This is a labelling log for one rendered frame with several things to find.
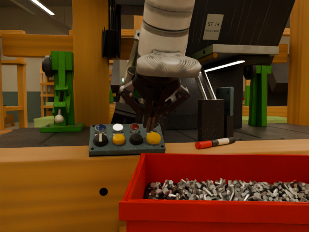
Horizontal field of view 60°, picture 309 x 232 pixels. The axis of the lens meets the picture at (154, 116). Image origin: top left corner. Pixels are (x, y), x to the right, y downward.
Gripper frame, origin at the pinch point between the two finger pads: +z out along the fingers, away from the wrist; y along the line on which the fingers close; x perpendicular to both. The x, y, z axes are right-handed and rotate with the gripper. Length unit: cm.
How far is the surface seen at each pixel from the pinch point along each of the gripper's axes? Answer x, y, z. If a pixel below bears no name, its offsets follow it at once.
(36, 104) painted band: -888, 269, 672
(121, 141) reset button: 1.3, 5.3, 4.1
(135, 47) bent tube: -39.3, -1.1, 3.4
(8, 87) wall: -946, 380, 633
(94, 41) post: -65, 12, 14
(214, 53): -12.8, -14.9, -8.8
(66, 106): -34.7, 20.4, 23.5
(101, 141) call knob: 1.4, 9.1, 4.1
